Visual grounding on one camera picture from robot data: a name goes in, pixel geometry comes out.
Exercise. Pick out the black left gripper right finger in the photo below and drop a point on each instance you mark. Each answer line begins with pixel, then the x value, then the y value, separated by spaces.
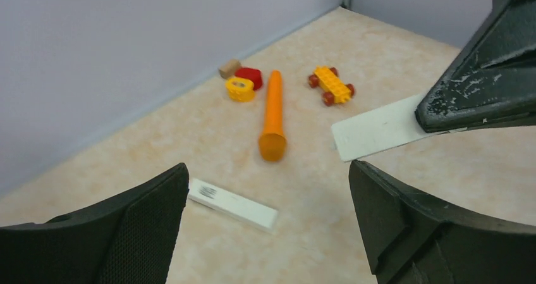
pixel 411 236

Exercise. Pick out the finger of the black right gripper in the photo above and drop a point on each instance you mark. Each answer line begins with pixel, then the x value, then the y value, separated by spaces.
pixel 491 83

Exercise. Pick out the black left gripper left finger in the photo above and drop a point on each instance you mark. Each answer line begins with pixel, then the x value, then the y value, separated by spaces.
pixel 127 238

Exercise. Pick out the small white remote control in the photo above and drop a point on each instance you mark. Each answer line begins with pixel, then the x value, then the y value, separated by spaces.
pixel 380 129

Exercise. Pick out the white remote battery cover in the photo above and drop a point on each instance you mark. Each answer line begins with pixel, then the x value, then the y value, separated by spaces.
pixel 241 208

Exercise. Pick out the yellow toy car red wheels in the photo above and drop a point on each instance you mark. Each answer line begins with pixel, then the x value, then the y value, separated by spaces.
pixel 334 90

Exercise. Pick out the orange toy microphone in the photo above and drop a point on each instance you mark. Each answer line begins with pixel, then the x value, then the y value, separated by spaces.
pixel 272 141

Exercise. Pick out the yellow round toy block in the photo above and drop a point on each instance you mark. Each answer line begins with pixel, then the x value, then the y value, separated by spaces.
pixel 240 89

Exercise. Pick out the small wooden block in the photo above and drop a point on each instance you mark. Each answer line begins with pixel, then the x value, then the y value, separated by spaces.
pixel 229 68

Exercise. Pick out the red round toy block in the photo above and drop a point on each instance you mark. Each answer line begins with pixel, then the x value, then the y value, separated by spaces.
pixel 253 74

